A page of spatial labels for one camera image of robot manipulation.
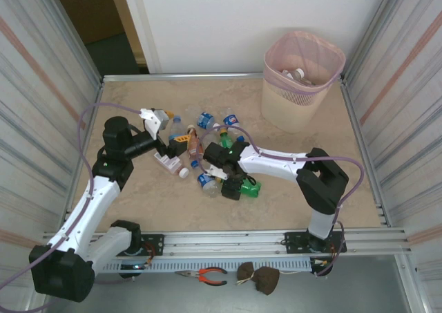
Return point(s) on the blue label bottle white cap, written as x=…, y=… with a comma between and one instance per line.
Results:
x=205, y=180
x=206, y=120

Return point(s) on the dark blue label bottle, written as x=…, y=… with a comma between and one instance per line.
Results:
x=232, y=120

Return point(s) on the beige plastic waste bin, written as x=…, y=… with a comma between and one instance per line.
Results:
x=286, y=116

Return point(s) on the pink bin liner bag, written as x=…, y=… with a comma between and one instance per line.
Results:
x=304, y=43

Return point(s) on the water bottle light blue label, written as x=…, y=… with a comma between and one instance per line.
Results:
x=176, y=131

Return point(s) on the pink drink bottle white label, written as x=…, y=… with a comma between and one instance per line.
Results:
x=171, y=164

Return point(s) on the aluminium table edge bar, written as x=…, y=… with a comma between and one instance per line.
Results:
x=190, y=75

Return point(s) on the brown cloth pouch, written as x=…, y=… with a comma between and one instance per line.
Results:
x=266, y=278

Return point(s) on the brown wooden door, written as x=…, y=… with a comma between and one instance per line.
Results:
x=89, y=12

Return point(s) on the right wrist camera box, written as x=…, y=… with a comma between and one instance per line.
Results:
x=215, y=171

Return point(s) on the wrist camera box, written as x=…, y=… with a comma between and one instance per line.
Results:
x=155, y=123
x=215, y=171

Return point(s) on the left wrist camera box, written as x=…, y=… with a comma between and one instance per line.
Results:
x=155, y=123

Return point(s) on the aluminium mounting rail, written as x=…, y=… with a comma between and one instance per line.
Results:
x=224, y=240

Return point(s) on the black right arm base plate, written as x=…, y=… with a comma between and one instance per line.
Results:
x=293, y=242

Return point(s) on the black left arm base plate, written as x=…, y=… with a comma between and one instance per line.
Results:
x=155, y=244

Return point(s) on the white door frame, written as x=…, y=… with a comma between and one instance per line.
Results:
x=139, y=23

